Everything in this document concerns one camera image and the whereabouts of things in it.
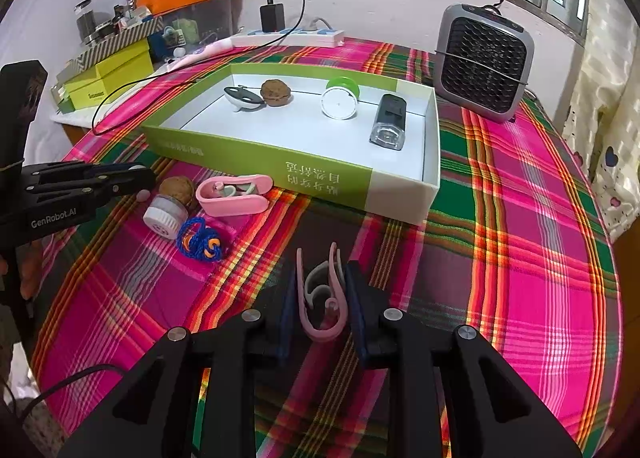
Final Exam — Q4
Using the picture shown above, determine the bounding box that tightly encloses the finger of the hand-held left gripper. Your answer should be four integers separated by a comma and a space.
27, 169, 157, 207
25, 163, 146, 179

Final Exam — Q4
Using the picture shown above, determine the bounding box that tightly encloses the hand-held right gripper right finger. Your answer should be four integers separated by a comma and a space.
345, 260, 583, 458

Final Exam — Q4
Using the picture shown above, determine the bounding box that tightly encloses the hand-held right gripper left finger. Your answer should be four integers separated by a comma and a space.
57, 265, 301, 458

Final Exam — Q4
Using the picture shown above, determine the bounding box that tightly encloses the pink grey clip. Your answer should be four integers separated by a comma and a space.
296, 242, 349, 344

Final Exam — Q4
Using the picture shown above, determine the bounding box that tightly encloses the white round jar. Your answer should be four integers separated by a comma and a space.
143, 194, 188, 241

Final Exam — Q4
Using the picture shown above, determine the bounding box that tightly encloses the brown walnut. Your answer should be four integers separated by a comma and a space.
159, 176, 196, 211
260, 79, 292, 107

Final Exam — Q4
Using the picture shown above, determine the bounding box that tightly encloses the blue orange knitted charm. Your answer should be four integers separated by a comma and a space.
176, 217, 231, 261

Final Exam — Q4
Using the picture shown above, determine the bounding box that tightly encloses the green white cardboard box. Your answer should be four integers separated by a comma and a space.
141, 62, 441, 226

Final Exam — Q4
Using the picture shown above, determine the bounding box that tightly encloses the pink oval case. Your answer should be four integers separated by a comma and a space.
196, 174, 275, 217

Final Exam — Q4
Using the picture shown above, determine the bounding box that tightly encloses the grey bear-shaped gadget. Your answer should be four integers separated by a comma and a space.
223, 84, 265, 113

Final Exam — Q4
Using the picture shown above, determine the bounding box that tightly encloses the black flashlight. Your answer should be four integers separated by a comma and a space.
369, 92, 407, 151

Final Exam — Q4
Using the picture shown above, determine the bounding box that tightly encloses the green white spool-shaped gadget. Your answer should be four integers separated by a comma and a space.
321, 76, 360, 121

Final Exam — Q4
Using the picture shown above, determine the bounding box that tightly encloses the person's left hand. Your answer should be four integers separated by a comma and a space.
17, 237, 48, 299

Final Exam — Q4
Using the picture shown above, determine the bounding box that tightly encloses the white side shelf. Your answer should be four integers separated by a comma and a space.
49, 108, 101, 146

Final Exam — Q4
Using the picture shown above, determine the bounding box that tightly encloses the yellow green box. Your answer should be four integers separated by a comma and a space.
62, 45, 156, 111

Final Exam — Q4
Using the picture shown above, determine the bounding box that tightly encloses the grey striped box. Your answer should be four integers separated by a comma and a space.
70, 18, 166, 71

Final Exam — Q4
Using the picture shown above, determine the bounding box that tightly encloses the blue toy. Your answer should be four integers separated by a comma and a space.
147, 28, 188, 61

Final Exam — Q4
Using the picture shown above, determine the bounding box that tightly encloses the pink white tube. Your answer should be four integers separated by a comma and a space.
167, 40, 233, 71

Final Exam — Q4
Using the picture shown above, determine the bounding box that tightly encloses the glass jar with dark lid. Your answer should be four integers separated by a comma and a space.
75, 0, 98, 43

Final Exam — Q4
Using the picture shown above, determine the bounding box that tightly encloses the black charger adapter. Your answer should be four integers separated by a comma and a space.
259, 2, 286, 33

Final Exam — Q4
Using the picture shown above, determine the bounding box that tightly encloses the white power strip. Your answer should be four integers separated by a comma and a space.
230, 28, 346, 48

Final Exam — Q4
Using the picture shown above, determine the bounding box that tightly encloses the wooden cabinet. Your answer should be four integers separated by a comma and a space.
607, 218, 640, 319

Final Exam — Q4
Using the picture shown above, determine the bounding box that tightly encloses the grey space heater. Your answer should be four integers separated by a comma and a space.
434, 2, 535, 125

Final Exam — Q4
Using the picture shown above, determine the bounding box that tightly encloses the cream heart print curtain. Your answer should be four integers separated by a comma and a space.
560, 0, 640, 243

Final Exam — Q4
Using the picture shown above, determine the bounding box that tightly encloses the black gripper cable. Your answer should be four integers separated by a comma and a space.
15, 364, 128, 421

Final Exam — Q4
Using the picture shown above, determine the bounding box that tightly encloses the black charger cable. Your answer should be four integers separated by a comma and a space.
91, 0, 306, 136

